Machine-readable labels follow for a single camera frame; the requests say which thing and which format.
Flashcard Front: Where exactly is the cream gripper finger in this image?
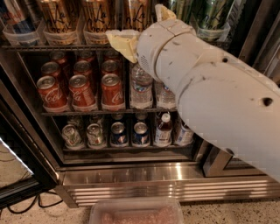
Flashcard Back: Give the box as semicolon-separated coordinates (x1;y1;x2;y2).
105;30;141;63
155;3;177;22

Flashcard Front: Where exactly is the fridge sliding glass door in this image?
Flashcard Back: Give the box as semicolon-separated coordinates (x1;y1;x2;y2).
203;0;280;177

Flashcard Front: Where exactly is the front right Coca-Cola can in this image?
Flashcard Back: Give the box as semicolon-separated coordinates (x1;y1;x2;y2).
101;73;124;106

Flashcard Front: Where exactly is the clear plastic bin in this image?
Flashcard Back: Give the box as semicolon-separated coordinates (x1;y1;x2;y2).
88;197;184;224

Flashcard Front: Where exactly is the iced tea bottle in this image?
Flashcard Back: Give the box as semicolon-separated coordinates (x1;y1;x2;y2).
154;113;172;147
174;119;194;146

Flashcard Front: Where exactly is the water bottle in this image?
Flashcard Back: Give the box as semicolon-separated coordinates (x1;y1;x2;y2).
131;64;153;109
155;82;176;109

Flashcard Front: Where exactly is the pepsi can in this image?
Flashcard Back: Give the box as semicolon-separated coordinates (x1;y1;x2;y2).
132;122;149;145
110;122;127;145

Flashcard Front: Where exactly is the front left water bottle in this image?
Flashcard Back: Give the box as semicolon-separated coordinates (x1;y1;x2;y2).
131;64;153;109

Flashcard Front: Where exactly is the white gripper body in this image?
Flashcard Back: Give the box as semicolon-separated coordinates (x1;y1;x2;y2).
136;19;195;82

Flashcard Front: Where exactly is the green LaCroix can left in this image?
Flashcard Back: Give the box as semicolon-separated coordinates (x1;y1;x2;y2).
167;0;193;24

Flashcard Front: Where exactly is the second row right Coca-Cola can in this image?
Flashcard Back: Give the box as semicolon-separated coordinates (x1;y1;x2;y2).
101;60;120;76

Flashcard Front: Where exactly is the blue red energy can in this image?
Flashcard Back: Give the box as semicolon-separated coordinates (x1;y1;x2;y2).
0;0;35;34

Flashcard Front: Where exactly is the front middle Coca-Cola can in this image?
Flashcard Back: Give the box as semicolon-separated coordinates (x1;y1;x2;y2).
69;74;95;107

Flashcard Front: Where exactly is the second row coca-cola can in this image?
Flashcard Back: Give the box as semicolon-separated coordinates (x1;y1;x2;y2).
40;61;70;95
101;60;120;76
73;60;97;93

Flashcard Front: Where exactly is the Pepsi can right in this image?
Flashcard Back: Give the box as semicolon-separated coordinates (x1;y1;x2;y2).
132;122;149;145

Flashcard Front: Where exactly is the middle wire shelf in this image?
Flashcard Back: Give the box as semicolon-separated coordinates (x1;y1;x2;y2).
41;108;177;116

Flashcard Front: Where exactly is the green soda can left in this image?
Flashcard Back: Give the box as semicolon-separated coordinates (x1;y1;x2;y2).
62;124;83;147

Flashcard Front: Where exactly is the iced tea bottle left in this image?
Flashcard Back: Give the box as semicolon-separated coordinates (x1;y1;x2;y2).
154;113;172;147

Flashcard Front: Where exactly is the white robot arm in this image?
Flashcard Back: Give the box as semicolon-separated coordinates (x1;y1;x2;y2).
106;4;280;181

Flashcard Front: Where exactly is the front middle water bottle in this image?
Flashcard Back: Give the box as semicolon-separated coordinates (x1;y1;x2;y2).
155;82;176;109

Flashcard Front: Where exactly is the green lacroix can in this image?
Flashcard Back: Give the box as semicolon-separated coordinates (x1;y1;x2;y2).
167;0;193;24
196;0;234;30

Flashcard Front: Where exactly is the wire shelf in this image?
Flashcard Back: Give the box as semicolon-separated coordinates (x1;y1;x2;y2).
41;108;177;116
2;44;111;52

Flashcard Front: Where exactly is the green soda can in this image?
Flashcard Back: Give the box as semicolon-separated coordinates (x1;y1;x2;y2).
62;124;83;147
87;123;104;146

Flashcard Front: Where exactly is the green soda can right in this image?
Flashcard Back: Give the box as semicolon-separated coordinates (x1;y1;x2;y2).
87;123;104;146

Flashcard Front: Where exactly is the steel fridge base grille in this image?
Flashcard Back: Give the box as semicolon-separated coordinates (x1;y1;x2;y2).
55;162;280;208

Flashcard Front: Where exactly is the second row middle Coca-Cola can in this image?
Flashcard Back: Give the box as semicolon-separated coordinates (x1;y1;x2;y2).
73;60;97;93

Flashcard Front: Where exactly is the front left Coca-Cola can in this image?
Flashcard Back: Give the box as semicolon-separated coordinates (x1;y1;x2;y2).
37;75;67;109

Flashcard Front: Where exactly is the black power cable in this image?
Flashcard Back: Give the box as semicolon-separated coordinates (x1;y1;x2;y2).
5;191;64;214

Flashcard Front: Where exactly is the iced tea bottle right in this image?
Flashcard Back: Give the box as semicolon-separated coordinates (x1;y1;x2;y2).
174;119;194;146

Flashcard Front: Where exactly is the top wire shelf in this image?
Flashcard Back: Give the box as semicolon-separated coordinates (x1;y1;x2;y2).
2;44;111;52

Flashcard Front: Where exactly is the orange lacroix can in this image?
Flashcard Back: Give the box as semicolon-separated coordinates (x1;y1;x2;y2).
81;0;115;33
38;0;78;34
122;0;152;32

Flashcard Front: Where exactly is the green LaCroix can right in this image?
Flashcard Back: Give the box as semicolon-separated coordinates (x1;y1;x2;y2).
196;0;234;30

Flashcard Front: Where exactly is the Pepsi can left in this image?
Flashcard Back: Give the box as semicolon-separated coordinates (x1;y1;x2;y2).
110;122;127;145

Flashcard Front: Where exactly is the second row left Coca-Cola can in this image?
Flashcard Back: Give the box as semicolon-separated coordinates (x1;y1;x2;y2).
40;61;70;95

